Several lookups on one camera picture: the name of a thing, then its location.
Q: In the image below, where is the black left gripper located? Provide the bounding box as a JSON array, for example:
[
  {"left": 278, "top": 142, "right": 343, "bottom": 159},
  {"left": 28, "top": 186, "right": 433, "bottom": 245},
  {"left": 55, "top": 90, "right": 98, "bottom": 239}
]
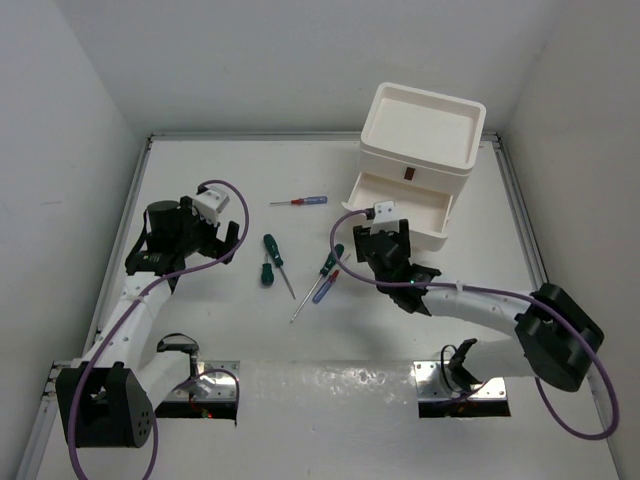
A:
[{"left": 173, "top": 196, "right": 239, "bottom": 263}]

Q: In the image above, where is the green screwdriver long shaft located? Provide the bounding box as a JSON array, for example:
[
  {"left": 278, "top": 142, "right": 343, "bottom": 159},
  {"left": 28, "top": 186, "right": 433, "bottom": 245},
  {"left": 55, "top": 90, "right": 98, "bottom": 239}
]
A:
[{"left": 290, "top": 243, "right": 345, "bottom": 323}]

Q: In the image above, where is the white three-drawer storage box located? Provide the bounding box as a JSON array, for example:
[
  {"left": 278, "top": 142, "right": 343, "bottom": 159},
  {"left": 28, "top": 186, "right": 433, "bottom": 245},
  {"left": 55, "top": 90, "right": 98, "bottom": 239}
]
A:
[{"left": 343, "top": 82, "right": 486, "bottom": 252}]

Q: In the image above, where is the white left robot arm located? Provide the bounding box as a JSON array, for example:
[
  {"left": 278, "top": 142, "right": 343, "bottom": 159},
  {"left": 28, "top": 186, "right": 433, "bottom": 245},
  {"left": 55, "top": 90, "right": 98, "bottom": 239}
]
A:
[{"left": 56, "top": 188, "right": 239, "bottom": 448}]

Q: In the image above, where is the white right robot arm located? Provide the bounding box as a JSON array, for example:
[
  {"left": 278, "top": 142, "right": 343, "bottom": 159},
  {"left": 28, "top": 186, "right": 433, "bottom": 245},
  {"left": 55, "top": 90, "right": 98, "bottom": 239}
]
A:
[{"left": 353, "top": 220, "right": 604, "bottom": 392}]

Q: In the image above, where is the stubby green screwdriver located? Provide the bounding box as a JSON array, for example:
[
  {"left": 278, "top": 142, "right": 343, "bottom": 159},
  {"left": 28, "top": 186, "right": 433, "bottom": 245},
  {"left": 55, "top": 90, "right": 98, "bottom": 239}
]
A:
[{"left": 260, "top": 253, "right": 275, "bottom": 288}]

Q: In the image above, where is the blue red precision screwdriver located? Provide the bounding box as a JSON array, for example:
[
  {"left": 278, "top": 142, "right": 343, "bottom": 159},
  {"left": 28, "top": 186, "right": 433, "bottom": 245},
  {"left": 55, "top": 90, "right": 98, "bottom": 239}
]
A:
[{"left": 312, "top": 263, "right": 340, "bottom": 304}]

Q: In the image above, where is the small blue screwdriver top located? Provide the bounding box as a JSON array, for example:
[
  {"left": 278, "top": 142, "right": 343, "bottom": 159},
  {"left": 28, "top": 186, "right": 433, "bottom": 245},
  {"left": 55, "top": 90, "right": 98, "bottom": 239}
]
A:
[{"left": 270, "top": 196, "right": 328, "bottom": 206}]

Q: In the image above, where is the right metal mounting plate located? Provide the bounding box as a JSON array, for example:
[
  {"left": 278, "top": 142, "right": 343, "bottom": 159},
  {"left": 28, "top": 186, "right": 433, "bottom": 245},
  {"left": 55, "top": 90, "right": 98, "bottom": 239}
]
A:
[{"left": 413, "top": 361, "right": 511, "bottom": 419}]

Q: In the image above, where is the metal mounting plate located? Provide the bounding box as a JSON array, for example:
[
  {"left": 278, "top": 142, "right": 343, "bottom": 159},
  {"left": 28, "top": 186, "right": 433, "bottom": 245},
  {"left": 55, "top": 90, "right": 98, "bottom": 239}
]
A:
[
  {"left": 155, "top": 360, "right": 241, "bottom": 422},
  {"left": 413, "top": 361, "right": 511, "bottom": 419}
]

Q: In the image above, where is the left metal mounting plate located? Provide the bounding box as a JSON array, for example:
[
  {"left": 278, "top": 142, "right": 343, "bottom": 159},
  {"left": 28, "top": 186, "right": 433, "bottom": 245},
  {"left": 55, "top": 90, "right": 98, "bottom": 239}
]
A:
[{"left": 155, "top": 360, "right": 241, "bottom": 422}]

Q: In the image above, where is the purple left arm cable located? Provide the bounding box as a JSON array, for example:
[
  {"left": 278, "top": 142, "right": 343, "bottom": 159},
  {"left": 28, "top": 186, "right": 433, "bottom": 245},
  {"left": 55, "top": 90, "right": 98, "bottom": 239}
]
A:
[{"left": 68, "top": 179, "right": 251, "bottom": 480}]

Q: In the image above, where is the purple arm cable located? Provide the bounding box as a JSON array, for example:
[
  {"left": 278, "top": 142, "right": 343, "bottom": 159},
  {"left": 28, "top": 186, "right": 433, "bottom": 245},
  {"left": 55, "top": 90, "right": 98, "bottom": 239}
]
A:
[
  {"left": 68, "top": 179, "right": 251, "bottom": 480},
  {"left": 329, "top": 208, "right": 621, "bottom": 441}
]

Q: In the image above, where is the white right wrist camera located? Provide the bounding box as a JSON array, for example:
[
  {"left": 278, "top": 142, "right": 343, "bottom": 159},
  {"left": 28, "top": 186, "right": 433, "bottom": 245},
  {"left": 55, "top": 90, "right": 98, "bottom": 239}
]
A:
[{"left": 370, "top": 200, "right": 400, "bottom": 235}]

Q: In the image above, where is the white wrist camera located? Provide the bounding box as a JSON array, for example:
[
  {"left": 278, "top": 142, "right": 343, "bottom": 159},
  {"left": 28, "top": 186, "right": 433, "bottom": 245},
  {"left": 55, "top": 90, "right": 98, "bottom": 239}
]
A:
[
  {"left": 192, "top": 185, "right": 229, "bottom": 225},
  {"left": 370, "top": 200, "right": 400, "bottom": 235}
]

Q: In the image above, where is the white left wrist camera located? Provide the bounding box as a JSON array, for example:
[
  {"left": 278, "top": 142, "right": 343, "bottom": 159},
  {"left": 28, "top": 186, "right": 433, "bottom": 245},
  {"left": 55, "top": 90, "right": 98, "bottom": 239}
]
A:
[{"left": 192, "top": 185, "right": 229, "bottom": 225}]

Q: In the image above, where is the aluminium frame rail back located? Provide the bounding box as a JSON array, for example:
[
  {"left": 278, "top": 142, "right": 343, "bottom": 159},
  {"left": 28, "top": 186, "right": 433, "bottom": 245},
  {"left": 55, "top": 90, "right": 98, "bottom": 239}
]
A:
[{"left": 147, "top": 131, "right": 361, "bottom": 144}]

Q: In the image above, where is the aluminium frame rail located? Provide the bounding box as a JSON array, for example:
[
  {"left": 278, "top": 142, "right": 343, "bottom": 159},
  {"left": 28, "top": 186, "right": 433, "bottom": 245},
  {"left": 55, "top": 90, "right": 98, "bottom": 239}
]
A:
[
  {"left": 5, "top": 134, "right": 155, "bottom": 479},
  {"left": 492, "top": 132, "right": 601, "bottom": 401},
  {"left": 147, "top": 131, "right": 361, "bottom": 144}
]

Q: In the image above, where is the aluminium frame rail right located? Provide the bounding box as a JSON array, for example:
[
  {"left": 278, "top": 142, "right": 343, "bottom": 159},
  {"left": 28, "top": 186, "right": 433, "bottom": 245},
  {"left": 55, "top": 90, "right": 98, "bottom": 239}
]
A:
[{"left": 492, "top": 132, "right": 601, "bottom": 401}]

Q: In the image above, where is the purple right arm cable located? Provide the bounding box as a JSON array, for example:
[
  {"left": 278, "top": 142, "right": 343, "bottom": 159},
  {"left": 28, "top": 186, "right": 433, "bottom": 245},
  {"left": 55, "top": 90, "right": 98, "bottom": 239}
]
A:
[{"left": 329, "top": 208, "right": 621, "bottom": 441}]

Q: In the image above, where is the aluminium frame rail left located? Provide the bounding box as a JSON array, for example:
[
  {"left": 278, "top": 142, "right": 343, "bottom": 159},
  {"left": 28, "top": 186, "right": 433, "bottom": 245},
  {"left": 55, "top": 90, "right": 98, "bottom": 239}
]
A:
[{"left": 5, "top": 134, "right": 155, "bottom": 479}]

